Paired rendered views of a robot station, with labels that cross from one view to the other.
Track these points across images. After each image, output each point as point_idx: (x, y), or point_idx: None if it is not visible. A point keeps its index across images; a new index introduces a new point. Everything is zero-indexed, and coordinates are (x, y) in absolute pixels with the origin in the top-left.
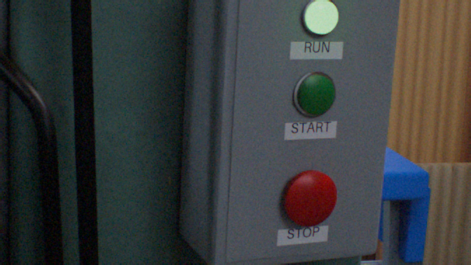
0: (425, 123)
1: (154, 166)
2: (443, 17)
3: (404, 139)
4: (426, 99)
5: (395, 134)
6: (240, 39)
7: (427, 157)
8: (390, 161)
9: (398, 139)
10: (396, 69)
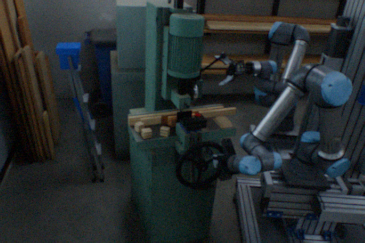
0: (8, 41)
1: None
2: (1, 10)
3: (7, 47)
4: (6, 34)
5: (6, 46)
6: None
7: (11, 49)
8: (71, 43)
9: (7, 47)
10: (1, 28)
